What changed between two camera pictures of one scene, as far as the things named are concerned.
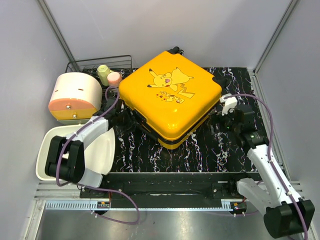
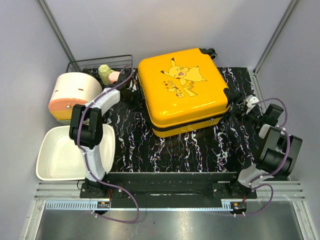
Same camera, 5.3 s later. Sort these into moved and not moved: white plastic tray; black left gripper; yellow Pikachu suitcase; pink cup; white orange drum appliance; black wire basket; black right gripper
Moved: yellow Pikachu suitcase; black left gripper; black right gripper
Not moved: white plastic tray; pink cup; white orange drum appliance; black wire basket
